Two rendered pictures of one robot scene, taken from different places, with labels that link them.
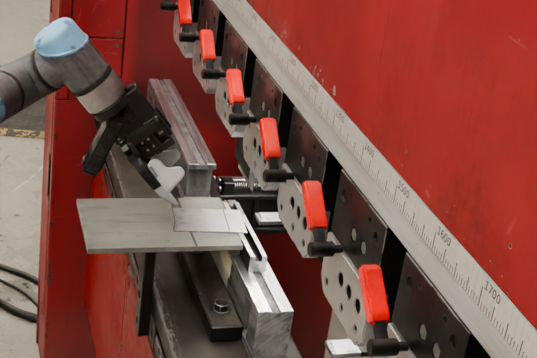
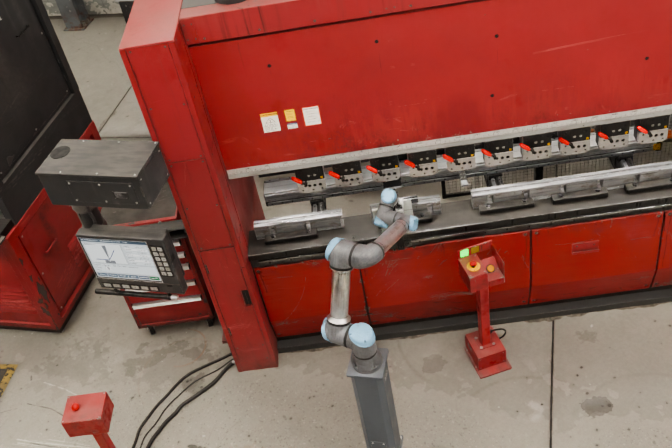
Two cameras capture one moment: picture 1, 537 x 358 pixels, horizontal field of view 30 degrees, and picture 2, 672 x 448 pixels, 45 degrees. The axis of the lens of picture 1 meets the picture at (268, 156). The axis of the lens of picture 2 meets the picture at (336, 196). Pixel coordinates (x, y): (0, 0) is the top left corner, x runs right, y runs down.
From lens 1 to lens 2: 390 cm
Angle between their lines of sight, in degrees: 57
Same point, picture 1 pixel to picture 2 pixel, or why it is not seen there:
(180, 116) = (295, 218)
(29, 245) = (147, 382)
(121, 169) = (314, 244)
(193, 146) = (325, 214)
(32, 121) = not seen: outside the picture
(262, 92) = (419, 157)
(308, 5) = (443, 125)
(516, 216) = (556, 110)
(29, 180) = (66, 389)
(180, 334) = (428, 227)
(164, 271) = not seen: hidden behind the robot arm
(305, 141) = (459, 149)
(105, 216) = not seen: hidden behind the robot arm
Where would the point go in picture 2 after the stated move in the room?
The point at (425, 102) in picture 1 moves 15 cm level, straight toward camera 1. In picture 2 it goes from (517, 112) to (547, 116)
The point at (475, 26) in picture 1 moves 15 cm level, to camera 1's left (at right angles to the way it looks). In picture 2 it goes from (530, 94) to (527, 111)
